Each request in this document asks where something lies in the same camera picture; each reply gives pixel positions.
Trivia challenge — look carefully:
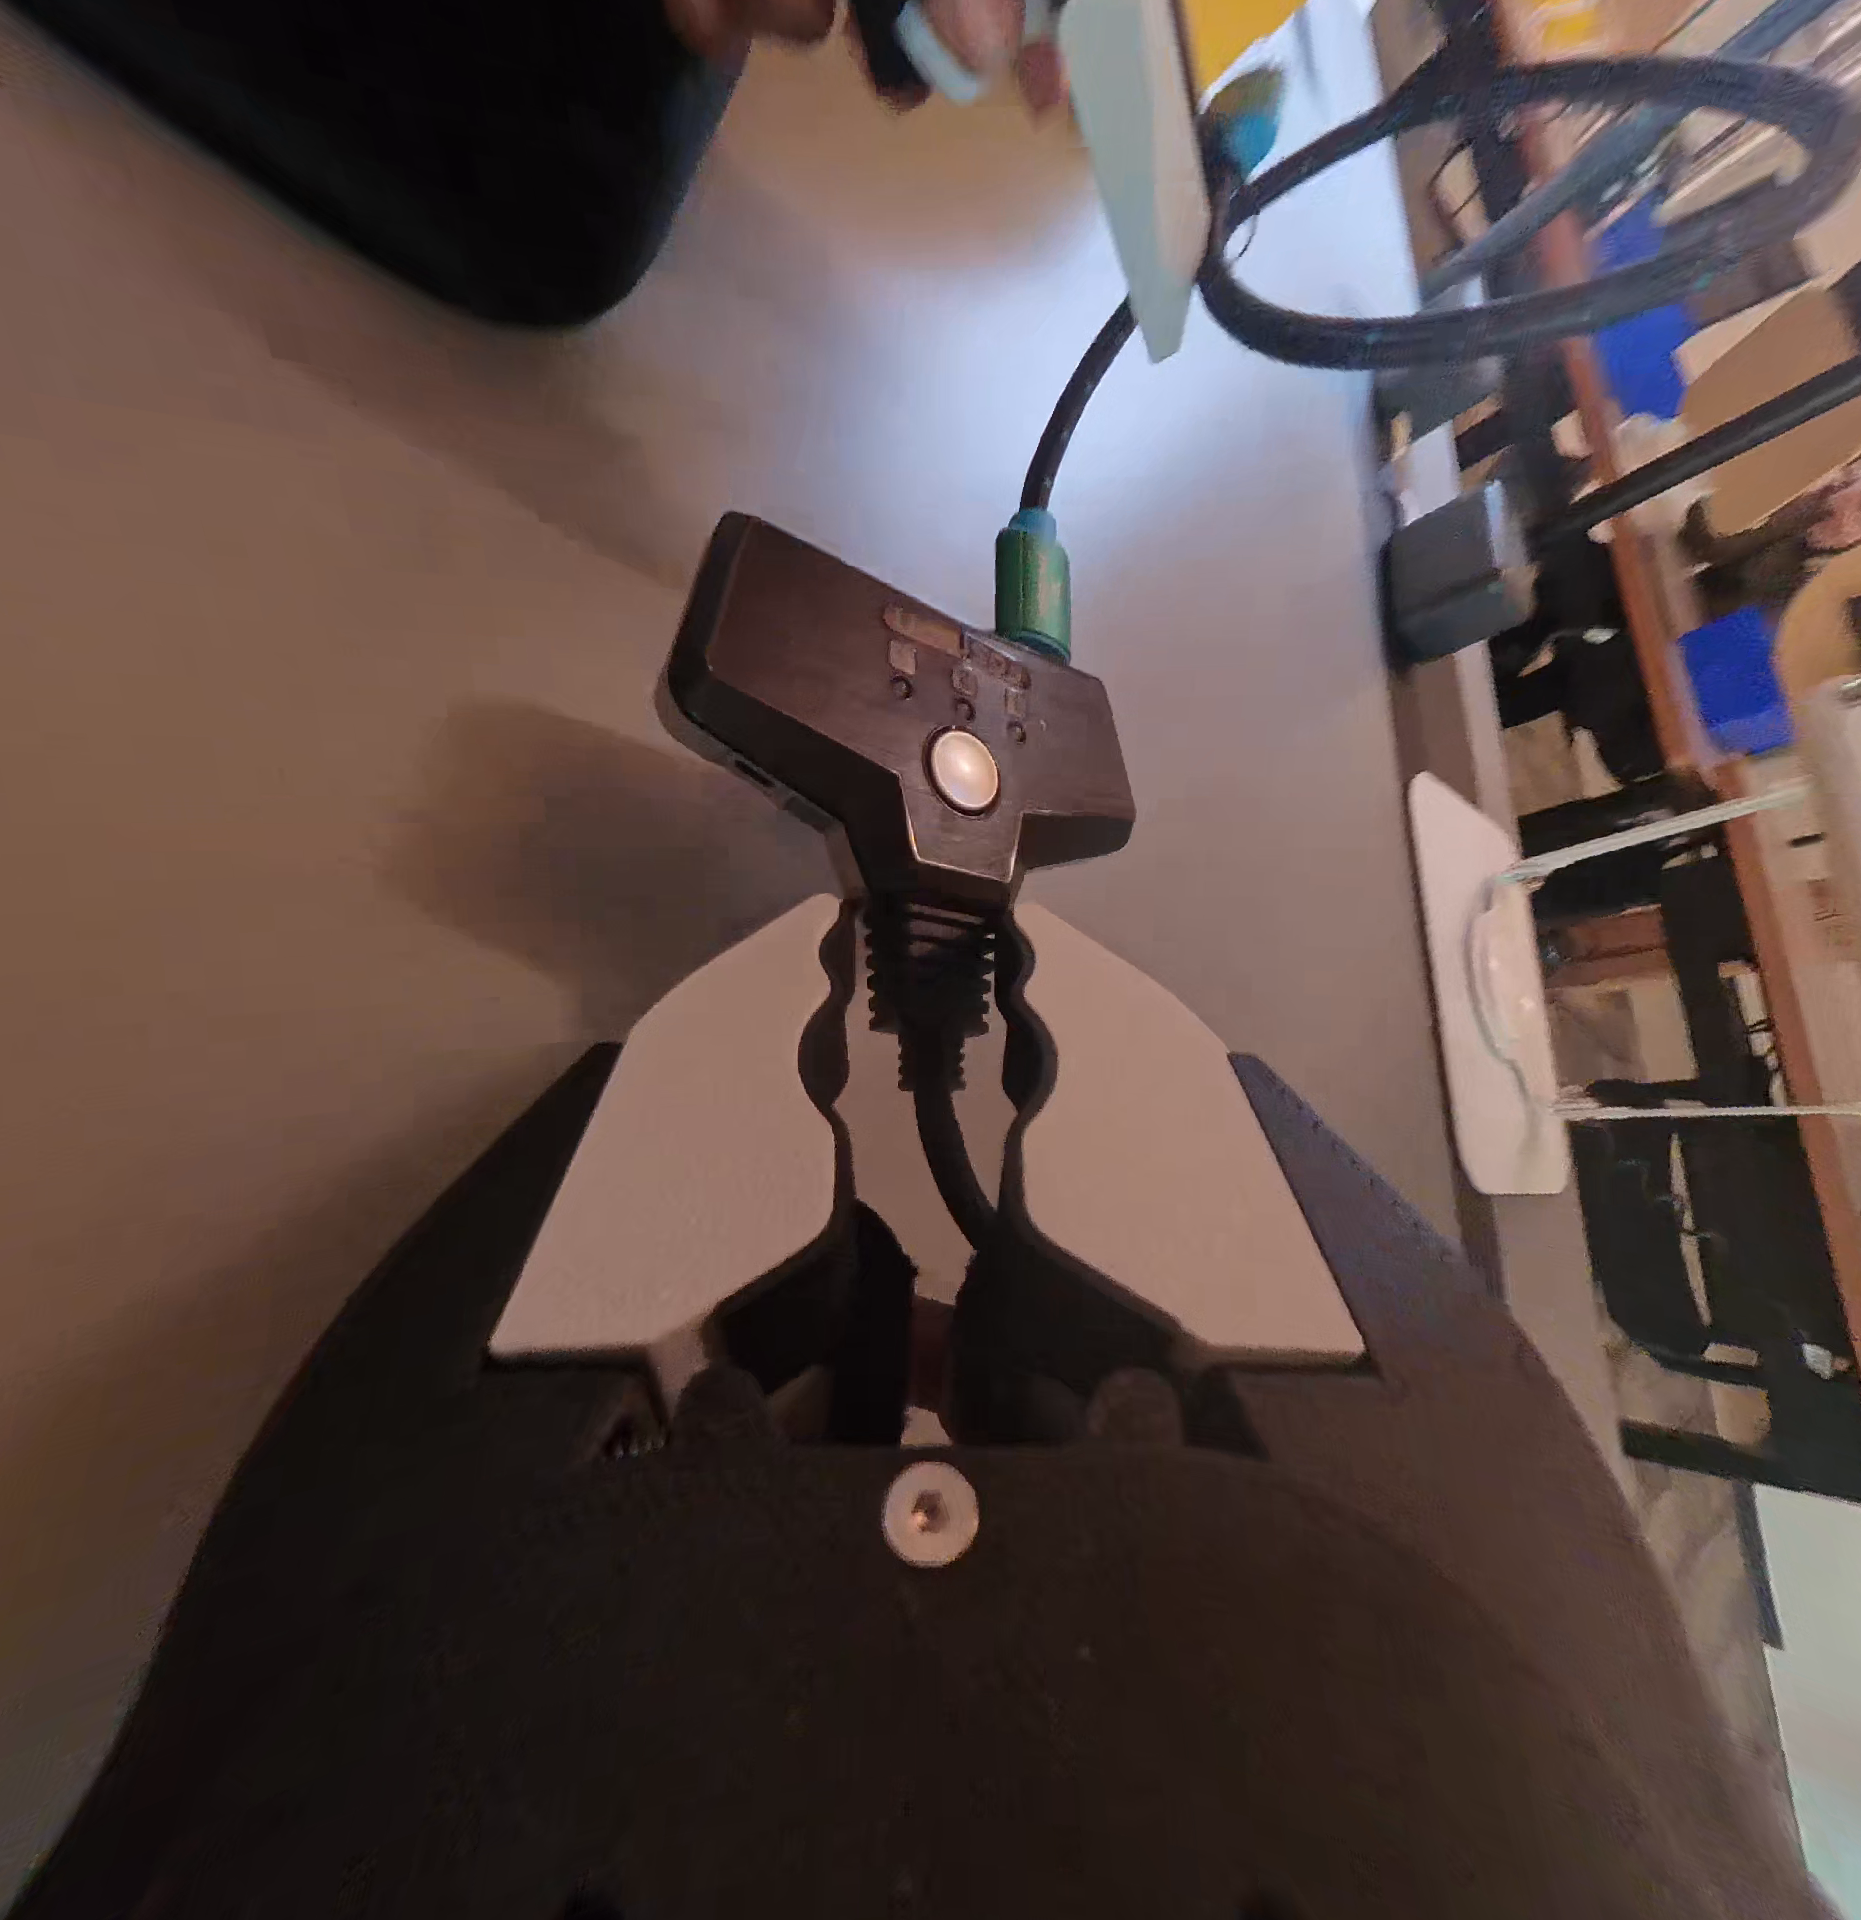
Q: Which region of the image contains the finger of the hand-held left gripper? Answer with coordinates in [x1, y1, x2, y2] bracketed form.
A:
[1058, 0, 1220, 365]

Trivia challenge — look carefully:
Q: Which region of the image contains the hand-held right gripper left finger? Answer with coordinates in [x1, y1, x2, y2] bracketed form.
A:
[486, 897, 855, 1360]

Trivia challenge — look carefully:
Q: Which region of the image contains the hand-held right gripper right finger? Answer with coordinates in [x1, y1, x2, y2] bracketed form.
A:
[1005, 900, 1370, 1367]

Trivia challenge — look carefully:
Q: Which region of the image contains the braided cable with teal plug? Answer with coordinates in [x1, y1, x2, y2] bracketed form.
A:
[994, 53, 1861, 671]

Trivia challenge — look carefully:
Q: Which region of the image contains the black cable with blue connector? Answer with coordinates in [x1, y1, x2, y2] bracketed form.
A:
[657, 513, 1139, 1251]

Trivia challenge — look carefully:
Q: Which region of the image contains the person's left hand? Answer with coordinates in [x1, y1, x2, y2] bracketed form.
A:
[666, 0, 1073, 119]

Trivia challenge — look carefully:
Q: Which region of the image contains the white tablet stand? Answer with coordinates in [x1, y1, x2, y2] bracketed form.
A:
[1407, 676, 1861, 1202]

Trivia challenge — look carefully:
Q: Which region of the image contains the dark grey power cube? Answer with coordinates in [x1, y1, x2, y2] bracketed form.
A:
[1384, 495, 1540, 671]

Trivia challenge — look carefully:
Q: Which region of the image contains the blue plastic bin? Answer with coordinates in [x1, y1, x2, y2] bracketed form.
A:
[1597, 227, 1696, 423]
[1679, 606, 1797, 753]

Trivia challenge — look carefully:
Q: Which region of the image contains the black textured pad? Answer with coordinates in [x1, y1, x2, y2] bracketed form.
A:
[16, 0, 736, 331]

